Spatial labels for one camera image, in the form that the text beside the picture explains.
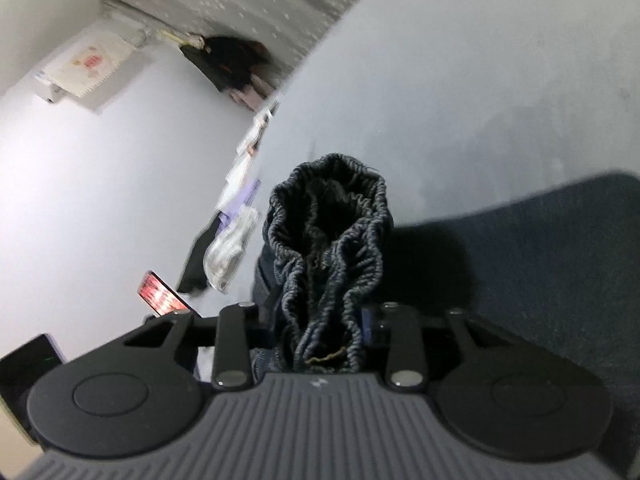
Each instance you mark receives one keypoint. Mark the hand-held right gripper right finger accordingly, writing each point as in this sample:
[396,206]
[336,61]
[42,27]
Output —
[368,325]

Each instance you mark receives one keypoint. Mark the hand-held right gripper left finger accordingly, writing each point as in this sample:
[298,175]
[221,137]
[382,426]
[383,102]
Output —
[232,340]

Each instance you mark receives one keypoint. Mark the white cloth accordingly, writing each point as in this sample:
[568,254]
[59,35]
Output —
[230,250]

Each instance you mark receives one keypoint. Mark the dark blue jeans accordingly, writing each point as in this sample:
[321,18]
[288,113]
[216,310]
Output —
[325,240]

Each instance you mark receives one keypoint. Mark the black phone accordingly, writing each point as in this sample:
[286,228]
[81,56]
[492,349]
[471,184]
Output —
[25,370]

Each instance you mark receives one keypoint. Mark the purple cloth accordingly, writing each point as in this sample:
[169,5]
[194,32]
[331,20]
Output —
[240,205]

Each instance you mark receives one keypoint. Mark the phone with red screen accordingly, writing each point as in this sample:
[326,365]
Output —
[160,295]

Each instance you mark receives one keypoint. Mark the wall calendar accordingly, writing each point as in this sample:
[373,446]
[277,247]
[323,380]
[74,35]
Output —
[87,67]

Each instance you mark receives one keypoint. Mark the open book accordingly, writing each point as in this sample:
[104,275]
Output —
[245,160]

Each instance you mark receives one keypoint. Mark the dark hanging clothes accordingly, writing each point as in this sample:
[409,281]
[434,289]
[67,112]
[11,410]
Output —
[225,60]

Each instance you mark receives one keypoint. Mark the black cloth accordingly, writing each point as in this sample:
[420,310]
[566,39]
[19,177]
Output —
[197,265]

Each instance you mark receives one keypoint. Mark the pink hanging garment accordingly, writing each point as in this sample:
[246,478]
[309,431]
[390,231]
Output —
[252,95]

